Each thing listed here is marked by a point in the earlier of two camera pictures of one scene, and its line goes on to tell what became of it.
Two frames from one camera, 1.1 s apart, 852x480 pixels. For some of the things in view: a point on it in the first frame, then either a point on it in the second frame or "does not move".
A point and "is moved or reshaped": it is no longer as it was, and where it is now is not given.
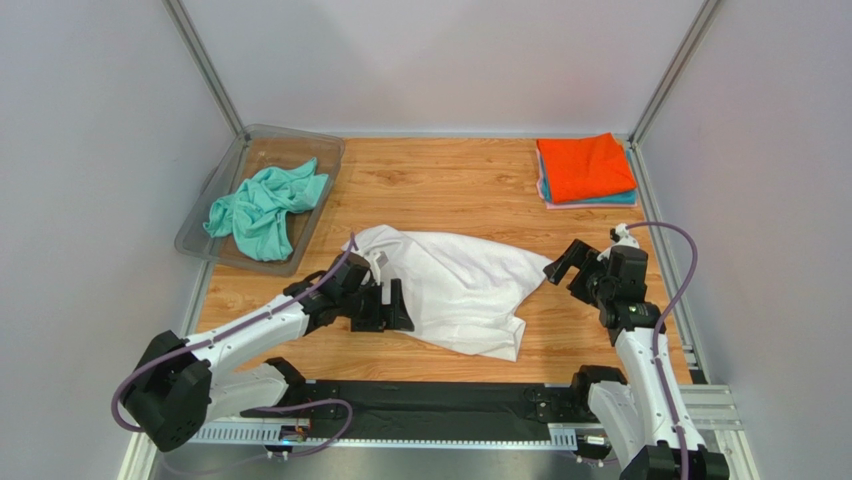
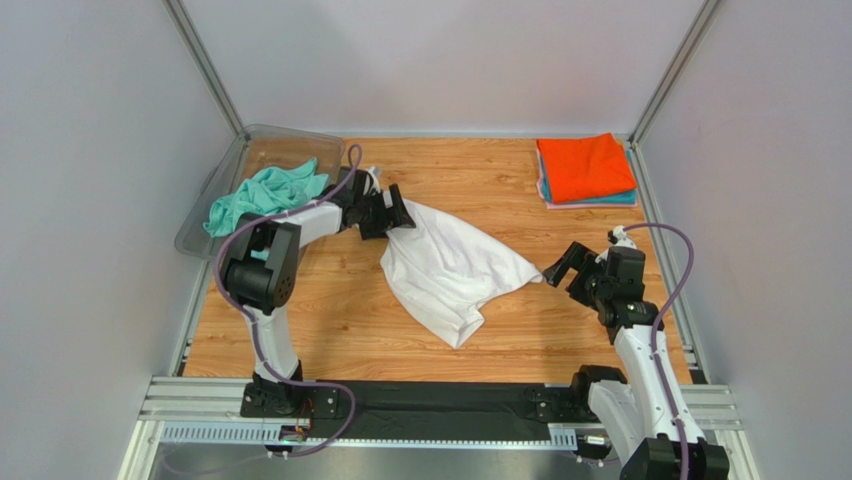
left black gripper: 383,316 -> 401,216
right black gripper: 579,272 does not move
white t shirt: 462,293 is moved or reshaped
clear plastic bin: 258,148 does not move
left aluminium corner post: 181,22 does not move
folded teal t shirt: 625,195 does not move
